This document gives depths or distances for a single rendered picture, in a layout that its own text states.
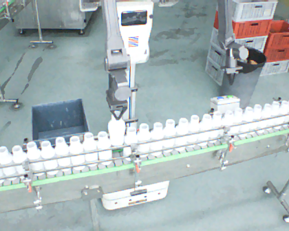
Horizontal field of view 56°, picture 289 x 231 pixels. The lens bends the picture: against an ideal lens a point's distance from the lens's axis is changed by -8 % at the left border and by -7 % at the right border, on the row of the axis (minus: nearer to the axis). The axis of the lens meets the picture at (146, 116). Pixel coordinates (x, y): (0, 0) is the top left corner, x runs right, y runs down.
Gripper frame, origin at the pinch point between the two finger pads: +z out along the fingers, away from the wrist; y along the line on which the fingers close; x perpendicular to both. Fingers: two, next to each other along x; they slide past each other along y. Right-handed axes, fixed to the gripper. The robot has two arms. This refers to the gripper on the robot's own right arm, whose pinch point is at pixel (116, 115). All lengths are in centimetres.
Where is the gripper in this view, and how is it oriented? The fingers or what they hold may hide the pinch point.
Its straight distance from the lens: 114.8
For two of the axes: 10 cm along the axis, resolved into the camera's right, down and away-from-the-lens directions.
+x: 9.5, -1.5, 2.7
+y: 3.0, 6.3, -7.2
